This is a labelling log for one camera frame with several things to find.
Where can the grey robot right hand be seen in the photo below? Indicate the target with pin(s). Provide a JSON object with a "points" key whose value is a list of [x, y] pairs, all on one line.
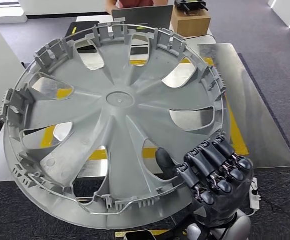
{"points": [[220, 207]]}

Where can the grey plastic wheel cover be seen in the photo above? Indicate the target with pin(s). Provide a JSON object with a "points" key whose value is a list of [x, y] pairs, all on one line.
{"points": [[120, 132]]}

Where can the white power strip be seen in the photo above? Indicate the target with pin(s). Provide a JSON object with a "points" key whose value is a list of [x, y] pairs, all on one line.
{"points": [[254, 198]]}

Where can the yellow floor tape strip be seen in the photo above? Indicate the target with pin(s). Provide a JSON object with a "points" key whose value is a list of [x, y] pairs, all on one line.
{"points": [[118, 234]]}

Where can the white desk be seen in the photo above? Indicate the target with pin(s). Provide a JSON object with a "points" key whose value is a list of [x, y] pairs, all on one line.
{"points": [[202, 39]]}

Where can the brown cardboard box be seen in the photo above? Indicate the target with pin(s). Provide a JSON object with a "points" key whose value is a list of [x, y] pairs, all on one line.
{"points": [[192, 24]]}

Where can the black device on box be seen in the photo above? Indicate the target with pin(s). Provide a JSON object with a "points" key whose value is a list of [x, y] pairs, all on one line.
{"points": [[189, 5]]}

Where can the grey laptop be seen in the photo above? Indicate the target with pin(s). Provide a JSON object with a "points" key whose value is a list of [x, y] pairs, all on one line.
{"points": [[147, 16]]}

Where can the person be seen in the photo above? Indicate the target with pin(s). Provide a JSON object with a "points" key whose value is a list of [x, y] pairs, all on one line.
{"points": [[134, 2]]}

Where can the black zip case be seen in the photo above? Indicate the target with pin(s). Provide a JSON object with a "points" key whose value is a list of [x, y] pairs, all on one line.
{"points": [[82, 27]]}

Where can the white cabinet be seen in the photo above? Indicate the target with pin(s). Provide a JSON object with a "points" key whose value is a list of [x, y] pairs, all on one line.
{"points": [[0, 66]]}

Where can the white low ledge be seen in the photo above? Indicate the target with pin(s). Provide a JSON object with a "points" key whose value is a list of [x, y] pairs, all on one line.
{"points": [[2, 15]]}

